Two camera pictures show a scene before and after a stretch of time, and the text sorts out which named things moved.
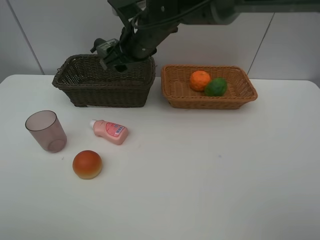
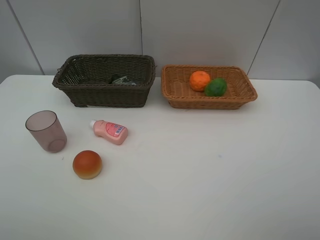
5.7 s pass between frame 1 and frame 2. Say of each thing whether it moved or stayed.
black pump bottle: moved
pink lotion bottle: stayed
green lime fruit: stayed
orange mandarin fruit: stayed
